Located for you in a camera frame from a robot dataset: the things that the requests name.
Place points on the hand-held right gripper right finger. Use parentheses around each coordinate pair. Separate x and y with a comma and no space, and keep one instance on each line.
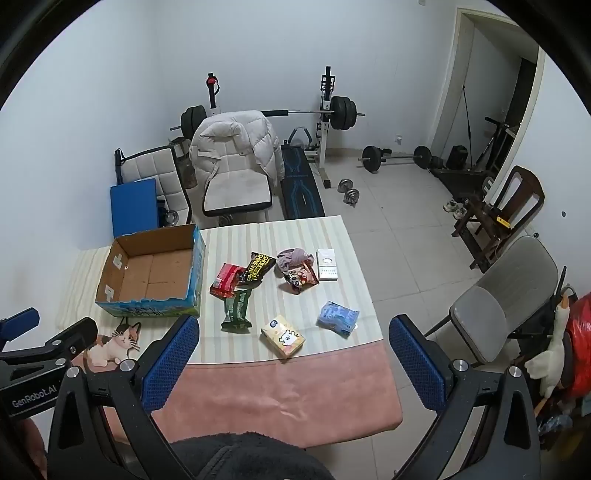
(415,364)

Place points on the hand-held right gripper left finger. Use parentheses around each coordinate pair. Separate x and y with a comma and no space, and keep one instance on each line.
(171,360)

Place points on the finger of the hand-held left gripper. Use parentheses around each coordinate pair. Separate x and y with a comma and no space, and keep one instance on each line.
(78,332)
(23,319)

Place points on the dark green snack packet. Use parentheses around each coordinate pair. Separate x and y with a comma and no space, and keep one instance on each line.
(236,309)

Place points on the blue printed cardboard box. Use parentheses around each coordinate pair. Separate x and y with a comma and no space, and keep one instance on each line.
(147,272)

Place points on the blue tissue packet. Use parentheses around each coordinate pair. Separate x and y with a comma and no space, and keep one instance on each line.
(337,318)

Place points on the red snack packet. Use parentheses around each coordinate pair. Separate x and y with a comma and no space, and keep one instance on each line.
(224,279)

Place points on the yellow bear print tissue pack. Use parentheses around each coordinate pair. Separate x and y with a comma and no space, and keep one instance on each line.
(281,337)

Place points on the black yellow snack packet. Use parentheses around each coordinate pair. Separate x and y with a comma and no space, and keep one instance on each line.
(258,267)

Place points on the silver white cigarette pack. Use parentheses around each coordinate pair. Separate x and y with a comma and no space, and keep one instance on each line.
(327,265)

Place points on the cartoon print snack packet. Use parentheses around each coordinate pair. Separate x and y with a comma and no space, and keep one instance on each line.
(300,277)

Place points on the pink sock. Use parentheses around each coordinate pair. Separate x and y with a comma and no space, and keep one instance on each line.
(295,256)

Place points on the person's left forearm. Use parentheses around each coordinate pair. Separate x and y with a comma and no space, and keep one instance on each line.
(32,447)

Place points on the pink cat print blanket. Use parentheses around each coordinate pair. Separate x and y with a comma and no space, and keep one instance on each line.
(300,397)

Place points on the person's dark fleece clothing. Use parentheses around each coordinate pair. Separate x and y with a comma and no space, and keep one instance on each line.
(249,457)

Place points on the white goose plush toy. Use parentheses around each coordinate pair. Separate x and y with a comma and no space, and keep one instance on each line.
(549,360)

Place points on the blue board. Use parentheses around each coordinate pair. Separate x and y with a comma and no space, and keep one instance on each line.
(134,207)

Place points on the grey folding chair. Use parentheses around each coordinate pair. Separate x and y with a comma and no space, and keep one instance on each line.
(521,272)

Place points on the white shoe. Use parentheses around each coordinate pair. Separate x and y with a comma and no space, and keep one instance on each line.
(450,206)
(460,212)

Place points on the striped cream table cover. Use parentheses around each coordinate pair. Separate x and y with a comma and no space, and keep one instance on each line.
(277,235)

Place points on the red bag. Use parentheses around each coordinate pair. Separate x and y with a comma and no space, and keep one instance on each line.
(579,332)

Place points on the metal dumbbell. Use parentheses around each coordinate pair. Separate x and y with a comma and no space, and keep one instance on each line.
(352,197)
(345,185)

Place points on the white quilted chair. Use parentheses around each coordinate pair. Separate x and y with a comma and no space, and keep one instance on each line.
(157,170)

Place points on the beige cushioned chair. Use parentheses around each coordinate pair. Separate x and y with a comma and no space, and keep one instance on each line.
(235,189)

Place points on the dark floor mat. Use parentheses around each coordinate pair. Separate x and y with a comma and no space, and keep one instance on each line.
(461,180)

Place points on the short barbell with black plates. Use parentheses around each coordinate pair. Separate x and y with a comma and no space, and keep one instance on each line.
(371,158)

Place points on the dark wooden chair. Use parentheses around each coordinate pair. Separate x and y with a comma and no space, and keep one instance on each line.
(526,184)

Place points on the white chair with puffer jacket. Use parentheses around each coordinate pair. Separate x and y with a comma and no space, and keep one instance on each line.
(221,138)

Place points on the black kick scooter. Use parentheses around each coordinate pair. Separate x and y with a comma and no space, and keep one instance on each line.
(491,143)

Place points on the white barbell rack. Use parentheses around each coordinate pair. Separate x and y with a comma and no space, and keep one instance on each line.
(324,138)

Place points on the long barbell with black plates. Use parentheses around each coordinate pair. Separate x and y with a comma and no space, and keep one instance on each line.
(344,113)

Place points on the white door frame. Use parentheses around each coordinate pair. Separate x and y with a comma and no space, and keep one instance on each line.
(455,69)

